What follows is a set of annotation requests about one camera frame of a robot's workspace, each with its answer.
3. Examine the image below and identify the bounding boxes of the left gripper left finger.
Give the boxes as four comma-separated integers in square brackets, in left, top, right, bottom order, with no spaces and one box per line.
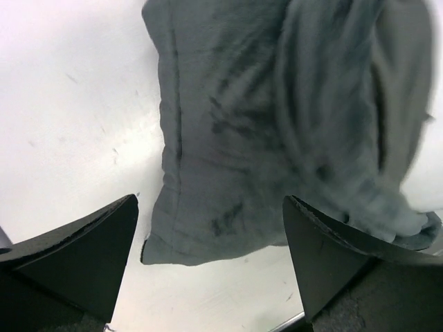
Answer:
[1,194,139,322]

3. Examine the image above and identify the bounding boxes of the zebra pillowcase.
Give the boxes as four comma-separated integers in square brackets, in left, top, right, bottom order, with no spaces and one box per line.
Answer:
[141,1,442,266]

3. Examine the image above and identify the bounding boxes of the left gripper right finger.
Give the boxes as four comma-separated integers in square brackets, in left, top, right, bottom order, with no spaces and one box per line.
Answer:
[282,196,442,322]

